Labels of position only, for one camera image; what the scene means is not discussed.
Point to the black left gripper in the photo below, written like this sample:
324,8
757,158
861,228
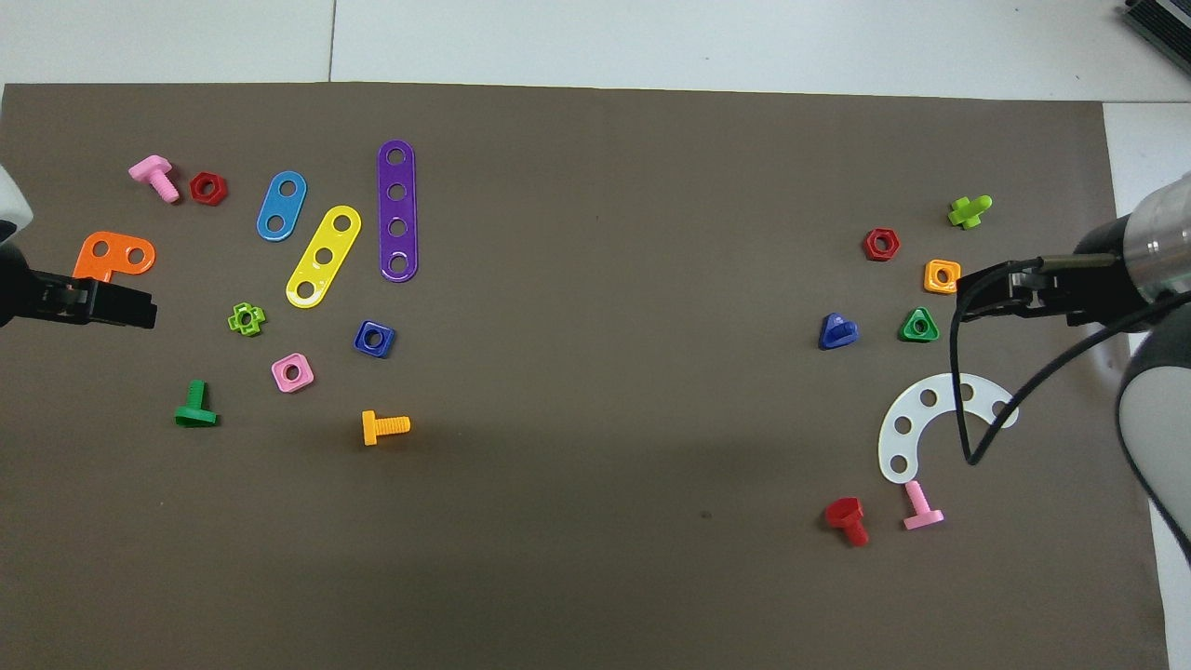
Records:
51,296

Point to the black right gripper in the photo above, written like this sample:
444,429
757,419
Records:
1093,279

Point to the blue triangle-head screw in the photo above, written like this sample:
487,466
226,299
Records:
835,335

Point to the blue square plastic nut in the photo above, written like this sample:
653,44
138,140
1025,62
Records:
362,337

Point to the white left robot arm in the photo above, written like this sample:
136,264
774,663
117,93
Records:
11,200

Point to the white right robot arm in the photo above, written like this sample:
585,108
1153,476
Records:
1161,228

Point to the orange square plastic nut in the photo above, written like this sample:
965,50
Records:
931,276

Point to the lime green cross-head screw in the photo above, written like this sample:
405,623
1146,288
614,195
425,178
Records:
968,213

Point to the green triangular plastic nut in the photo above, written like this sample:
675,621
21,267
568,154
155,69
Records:
919,337

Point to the green cross-shaped nut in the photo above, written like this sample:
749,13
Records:
234,321

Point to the dark green plastic screw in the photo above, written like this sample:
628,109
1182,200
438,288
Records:
195,411

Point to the red hexagonal plastic nut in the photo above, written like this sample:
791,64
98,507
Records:
196,188
869,244

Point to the pink plastic screw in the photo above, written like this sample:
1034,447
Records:
919,507
153,172

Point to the pink square plastic nut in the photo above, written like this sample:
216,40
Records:
280,374

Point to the red plastic screw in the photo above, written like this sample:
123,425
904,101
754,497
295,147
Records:
845,514

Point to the orange plastic screw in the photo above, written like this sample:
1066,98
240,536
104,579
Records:
381,427

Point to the orange corner plate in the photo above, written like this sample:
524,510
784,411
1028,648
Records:
118,251

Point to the white curved perforated plate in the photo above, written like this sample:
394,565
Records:
914,411

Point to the blue two-hole plate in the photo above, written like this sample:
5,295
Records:
281,206

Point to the yellow three-hole plate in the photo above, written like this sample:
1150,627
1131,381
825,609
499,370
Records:
333,240

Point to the purple four-hole plate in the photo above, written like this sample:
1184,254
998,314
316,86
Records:
397,210

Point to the black ribbed electronic device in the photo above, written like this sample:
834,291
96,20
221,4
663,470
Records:
1161,20

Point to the brown table mat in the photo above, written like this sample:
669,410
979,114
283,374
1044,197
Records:
595,521

